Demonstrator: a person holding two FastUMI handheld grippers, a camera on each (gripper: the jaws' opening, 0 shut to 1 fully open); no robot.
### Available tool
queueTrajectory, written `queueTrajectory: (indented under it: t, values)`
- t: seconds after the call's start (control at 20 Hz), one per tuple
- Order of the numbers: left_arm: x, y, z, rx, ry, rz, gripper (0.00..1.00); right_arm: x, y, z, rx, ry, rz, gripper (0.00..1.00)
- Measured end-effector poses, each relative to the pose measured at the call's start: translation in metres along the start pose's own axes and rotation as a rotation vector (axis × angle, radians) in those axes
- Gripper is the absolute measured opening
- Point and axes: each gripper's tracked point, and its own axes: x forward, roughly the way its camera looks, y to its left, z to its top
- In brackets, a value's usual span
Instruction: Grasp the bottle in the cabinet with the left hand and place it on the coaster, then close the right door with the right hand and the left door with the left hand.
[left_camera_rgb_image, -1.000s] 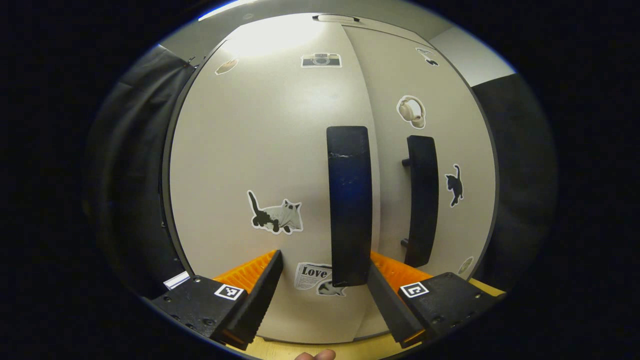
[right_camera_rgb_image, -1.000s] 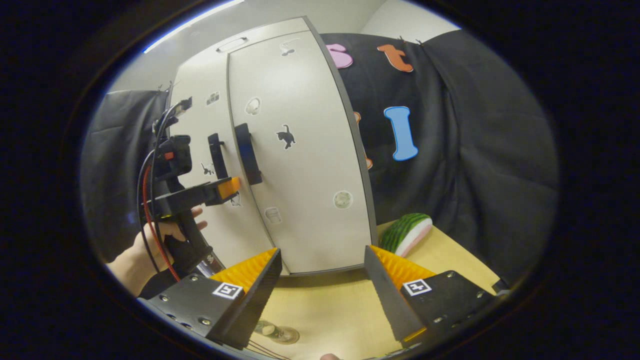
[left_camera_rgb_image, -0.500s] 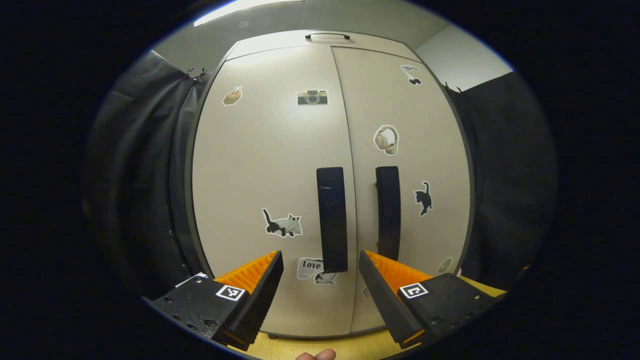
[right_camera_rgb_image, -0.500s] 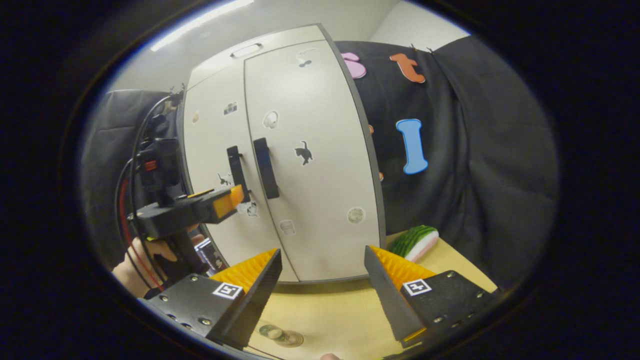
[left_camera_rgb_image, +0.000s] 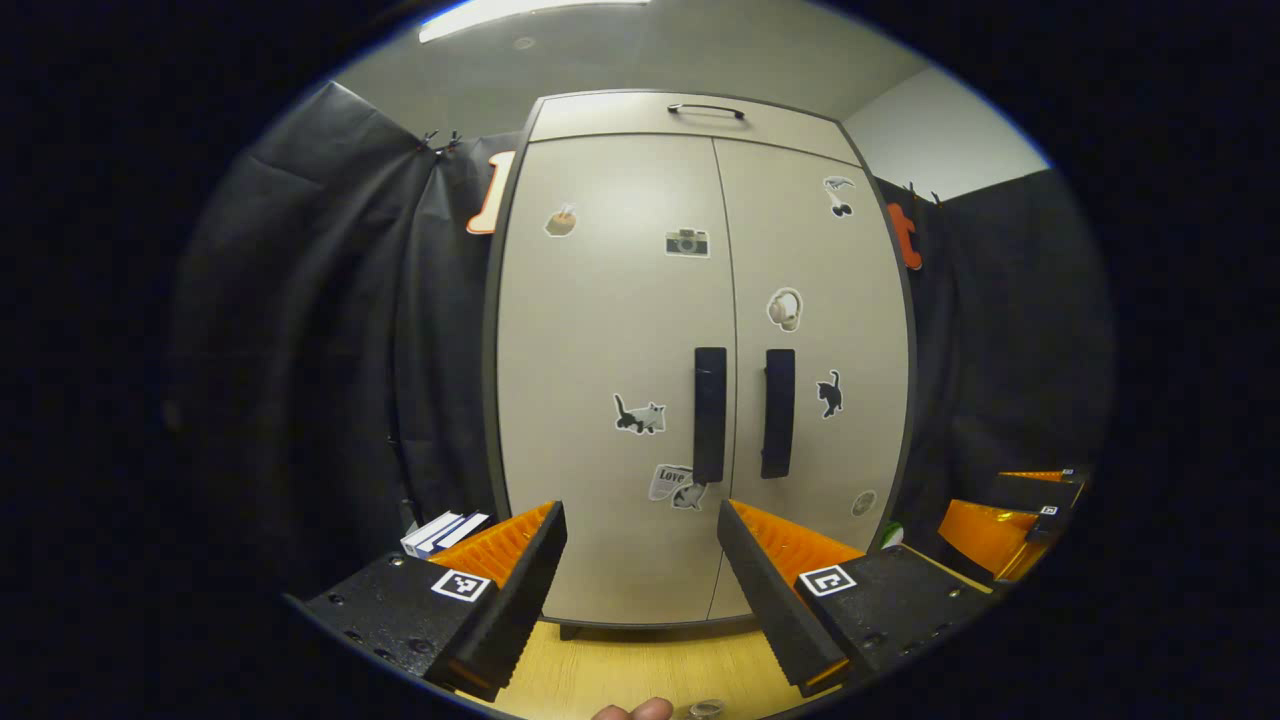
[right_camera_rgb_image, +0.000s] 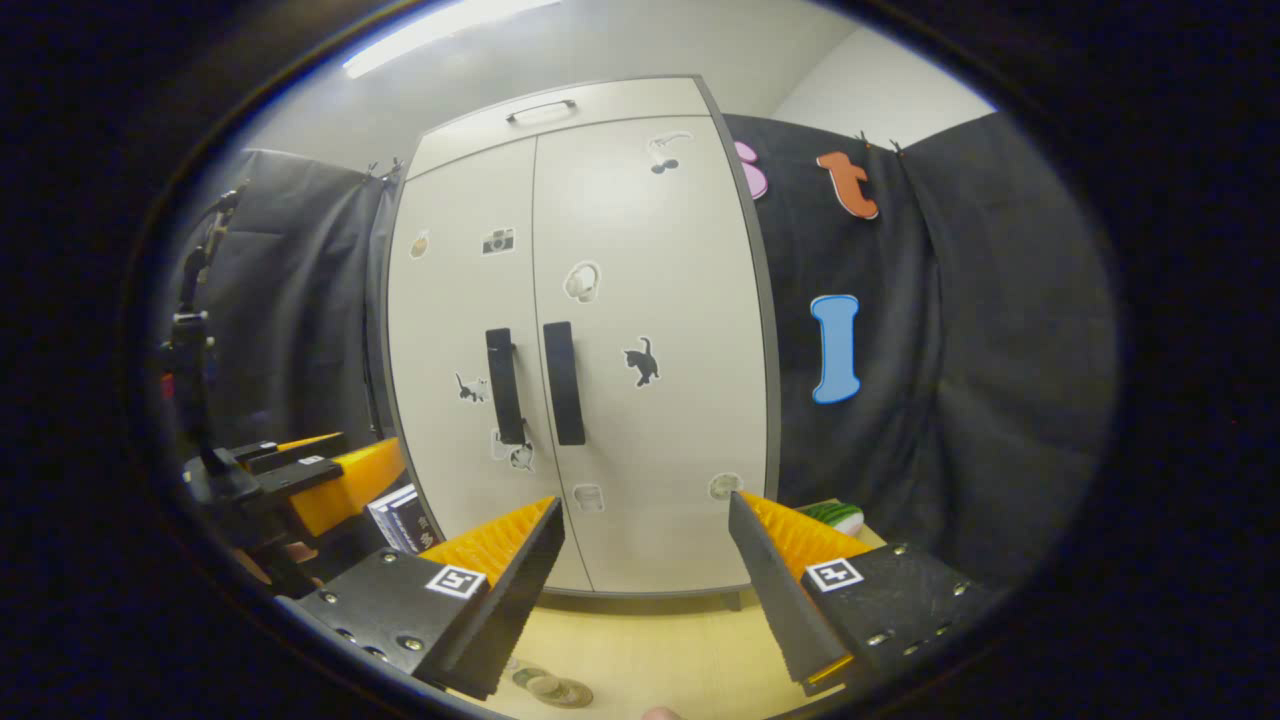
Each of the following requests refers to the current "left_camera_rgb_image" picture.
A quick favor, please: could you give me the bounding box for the black backdrop cloth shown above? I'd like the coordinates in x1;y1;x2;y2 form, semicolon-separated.
165;80;1116;601

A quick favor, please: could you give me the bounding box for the white cabinet drawer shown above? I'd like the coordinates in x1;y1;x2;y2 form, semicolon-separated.
528;90;861;167

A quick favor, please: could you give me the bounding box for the white and grey cabinet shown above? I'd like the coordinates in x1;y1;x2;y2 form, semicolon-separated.
483;90;919;641

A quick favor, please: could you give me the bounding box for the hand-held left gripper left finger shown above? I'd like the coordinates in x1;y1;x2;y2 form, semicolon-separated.
300;500;568;703

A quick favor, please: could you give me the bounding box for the black right door handle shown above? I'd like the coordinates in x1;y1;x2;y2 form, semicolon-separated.
760;349;797;480

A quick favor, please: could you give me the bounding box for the black door handle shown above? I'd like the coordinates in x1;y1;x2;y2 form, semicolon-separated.
760;349;797;480
693;347;728;485

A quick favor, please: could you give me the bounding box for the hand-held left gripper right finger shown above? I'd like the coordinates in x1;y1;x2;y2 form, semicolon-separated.
717;498;996;698

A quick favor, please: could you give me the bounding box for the black left door handle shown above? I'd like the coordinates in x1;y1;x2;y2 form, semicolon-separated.
693;347;728;485

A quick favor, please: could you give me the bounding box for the white cabinet door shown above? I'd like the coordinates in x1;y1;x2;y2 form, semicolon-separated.
497;135;738;627
708;138;911;621

